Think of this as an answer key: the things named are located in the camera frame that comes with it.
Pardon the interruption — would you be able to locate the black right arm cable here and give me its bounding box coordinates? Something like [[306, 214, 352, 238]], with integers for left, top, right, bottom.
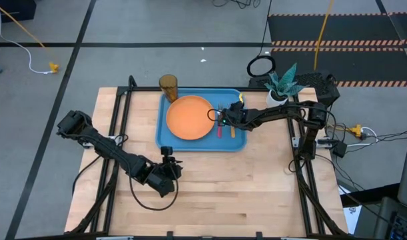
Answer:
[[206, 107, 221, 123]]

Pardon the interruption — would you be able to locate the black aluminium table frame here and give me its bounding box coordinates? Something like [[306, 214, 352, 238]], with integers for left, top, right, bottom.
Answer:
[[67, 75, 350, 240]]

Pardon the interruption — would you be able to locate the black hanging cable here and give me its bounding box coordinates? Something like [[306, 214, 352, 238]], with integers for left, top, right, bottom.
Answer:
[[246, 0, 277, 79]]

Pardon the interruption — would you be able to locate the amber translucent plastic cup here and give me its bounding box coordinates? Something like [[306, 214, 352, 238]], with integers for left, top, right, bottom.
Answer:
[[158, 73, 179, 104]]

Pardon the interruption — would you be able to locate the yellow hanging cable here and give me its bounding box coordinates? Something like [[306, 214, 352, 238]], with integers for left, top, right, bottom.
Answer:
[[313, 0, 335, 71]]

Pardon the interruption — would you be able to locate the dark floor box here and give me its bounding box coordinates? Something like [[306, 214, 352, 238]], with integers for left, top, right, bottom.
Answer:
[[0, 0, 37, 25]]

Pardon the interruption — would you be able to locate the blue plastic tray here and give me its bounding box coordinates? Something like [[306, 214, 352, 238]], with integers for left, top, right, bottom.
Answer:
[[155, 87, 248, 153]]

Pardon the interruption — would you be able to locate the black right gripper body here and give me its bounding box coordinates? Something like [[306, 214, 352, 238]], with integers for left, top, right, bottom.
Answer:
[[222, 101, 254, 131]]

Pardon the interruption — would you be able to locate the green leafy plant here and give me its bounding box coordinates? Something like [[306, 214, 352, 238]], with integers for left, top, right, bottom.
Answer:
[[263, 62, 307, 99]]

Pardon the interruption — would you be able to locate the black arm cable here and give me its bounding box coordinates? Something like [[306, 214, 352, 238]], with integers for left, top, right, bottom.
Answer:
[[128, 166, 180, 212], [206, 107, 221, 123]]

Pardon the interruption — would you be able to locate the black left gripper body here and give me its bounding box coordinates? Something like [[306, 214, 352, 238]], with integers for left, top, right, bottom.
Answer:
[[143, 156, 184, 198]]

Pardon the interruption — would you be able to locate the white power cable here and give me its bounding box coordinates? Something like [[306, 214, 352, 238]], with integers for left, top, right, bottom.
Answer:
[[347, 125, 380, 149]]

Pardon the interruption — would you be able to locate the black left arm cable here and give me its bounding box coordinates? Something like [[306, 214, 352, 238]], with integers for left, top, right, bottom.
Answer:
[[128, 166, 180, 212]]

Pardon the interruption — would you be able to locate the white floor cable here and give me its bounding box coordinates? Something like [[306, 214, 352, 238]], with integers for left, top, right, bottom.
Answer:
[[0, 0, 51, 75]]

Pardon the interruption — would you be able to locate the black power adapter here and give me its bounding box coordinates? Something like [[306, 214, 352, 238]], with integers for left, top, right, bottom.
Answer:
[[332, 140, 348, 159]]

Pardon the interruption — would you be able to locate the orange plate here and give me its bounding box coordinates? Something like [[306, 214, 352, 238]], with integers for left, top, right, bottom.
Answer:
[[165, 95, 216, 141]]

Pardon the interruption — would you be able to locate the yellow floor cable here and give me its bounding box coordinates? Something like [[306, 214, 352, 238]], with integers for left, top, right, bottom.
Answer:
[[0, 0, 53, 66]]

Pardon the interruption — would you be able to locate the black hazard striped floor mat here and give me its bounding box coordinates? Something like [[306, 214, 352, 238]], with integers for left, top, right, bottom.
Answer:
[[267, 11, 407, 89]]

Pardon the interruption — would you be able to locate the fork with pink handle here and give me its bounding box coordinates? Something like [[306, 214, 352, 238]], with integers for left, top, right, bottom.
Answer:
[[216, 102, 224, 139]]

